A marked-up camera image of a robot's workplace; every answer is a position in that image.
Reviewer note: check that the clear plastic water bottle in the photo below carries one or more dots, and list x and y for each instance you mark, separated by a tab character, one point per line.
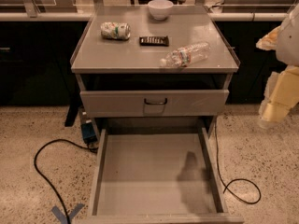
185	56

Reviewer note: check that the black chocolate bar packet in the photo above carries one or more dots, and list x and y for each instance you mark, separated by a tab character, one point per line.
154	41

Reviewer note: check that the white counter ledge rail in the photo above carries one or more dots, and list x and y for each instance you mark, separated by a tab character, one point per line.
87	16

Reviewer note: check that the black drawer handle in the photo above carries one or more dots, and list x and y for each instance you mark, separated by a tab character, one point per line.
149	102

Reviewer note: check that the blue power adapter box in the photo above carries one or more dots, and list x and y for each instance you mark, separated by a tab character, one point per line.
88	133

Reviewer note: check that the white ceramic bowl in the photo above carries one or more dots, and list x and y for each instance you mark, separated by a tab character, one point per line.
160	9

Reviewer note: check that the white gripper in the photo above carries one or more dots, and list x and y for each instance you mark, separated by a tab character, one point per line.
290	44

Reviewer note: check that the blue tape cross mark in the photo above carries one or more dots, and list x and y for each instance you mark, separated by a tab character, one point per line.
66	218

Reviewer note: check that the closed grey top drawer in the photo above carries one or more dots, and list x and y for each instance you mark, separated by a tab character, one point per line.
185	103

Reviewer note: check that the grey drawer cabinet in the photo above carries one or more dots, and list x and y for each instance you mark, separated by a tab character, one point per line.
124	65

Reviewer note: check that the crushed green white can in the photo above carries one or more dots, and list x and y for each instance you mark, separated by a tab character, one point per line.
115	30

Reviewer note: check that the open grey middle drawer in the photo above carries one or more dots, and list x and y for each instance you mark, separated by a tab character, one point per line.
164	178

